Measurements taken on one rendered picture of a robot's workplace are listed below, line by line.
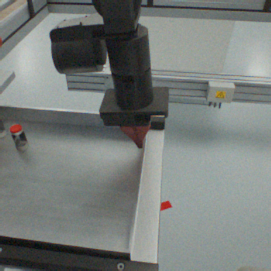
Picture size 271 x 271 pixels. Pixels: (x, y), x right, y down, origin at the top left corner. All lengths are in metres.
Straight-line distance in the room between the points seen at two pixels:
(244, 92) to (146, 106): 1.09
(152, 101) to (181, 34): 1.52
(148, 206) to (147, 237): 0.05
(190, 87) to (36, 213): 1.11
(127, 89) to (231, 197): 1.28
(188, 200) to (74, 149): 1.09
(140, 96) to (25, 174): 0.23
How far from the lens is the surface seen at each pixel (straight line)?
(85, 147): 0.50
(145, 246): 0.39
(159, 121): 0.53
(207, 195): 1.56
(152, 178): 0.45
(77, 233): 0.40
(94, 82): 1.44
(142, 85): 0.38
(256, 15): 1.28
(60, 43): 0.38
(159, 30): 1.90
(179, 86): 1.40
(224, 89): 1.37
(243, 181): 1.69
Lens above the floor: 1.23
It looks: 42 degrees down
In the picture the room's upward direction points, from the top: straight up
